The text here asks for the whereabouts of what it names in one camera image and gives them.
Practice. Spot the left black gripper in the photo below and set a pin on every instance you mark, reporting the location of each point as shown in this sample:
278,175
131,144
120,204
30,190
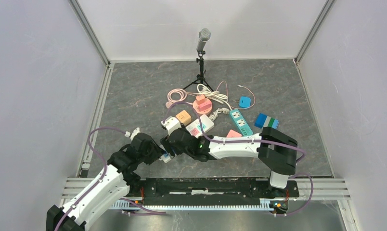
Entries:
156,152

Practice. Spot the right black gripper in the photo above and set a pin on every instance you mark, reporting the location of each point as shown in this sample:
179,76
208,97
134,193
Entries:
168,146

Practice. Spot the beige cube plug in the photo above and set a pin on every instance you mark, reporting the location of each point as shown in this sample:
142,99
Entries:
184,117

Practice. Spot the pink cube plug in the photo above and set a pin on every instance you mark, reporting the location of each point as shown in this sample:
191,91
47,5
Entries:
233,134

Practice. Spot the blue plug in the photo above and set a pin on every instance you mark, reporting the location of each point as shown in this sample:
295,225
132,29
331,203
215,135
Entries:
244,102

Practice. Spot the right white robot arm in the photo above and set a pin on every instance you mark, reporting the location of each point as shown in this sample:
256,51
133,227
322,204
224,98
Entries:
275,149

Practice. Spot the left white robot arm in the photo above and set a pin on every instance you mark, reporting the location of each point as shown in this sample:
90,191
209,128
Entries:
116,180

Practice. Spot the round pink socket base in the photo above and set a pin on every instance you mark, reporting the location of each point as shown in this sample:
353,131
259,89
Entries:
204,107

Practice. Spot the white power strip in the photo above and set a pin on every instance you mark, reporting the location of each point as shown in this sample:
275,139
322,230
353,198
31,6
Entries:
199,128

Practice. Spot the pink adapter on round base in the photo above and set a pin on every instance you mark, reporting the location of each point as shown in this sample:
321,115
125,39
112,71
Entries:
200,98

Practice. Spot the teal power strip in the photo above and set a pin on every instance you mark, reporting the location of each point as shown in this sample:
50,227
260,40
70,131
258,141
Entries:
240,122

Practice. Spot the black tripod stand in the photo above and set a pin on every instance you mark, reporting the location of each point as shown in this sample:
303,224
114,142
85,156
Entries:
200,78

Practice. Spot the blue green toy block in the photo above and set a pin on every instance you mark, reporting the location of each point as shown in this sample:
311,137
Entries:
263,120

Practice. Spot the silver microphone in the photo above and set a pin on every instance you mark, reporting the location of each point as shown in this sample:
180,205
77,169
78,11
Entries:
204,36

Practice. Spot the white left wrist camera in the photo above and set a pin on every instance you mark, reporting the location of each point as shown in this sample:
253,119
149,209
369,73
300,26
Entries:
132,134

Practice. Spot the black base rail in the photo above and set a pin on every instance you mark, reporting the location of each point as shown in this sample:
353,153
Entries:
209,191

